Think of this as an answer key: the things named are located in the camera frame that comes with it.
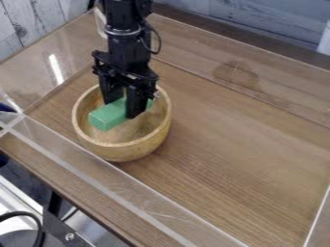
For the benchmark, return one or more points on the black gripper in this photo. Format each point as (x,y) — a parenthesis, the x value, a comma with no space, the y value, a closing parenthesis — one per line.
(122,67)

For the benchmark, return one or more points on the green rectangular block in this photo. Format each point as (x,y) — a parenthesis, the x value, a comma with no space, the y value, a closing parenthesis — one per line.
(108,115)

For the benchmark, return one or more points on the brown wooden bowl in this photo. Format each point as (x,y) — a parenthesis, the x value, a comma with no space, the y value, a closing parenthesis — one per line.
(130,140)

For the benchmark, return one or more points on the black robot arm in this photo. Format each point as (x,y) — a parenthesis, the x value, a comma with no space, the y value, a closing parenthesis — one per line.
(126,15)

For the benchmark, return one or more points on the black metal table leg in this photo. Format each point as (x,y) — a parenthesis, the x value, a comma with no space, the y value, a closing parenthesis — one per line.
(55,204)

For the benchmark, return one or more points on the clear acrylic front wall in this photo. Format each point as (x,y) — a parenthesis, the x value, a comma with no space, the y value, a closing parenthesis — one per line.
(162,200)

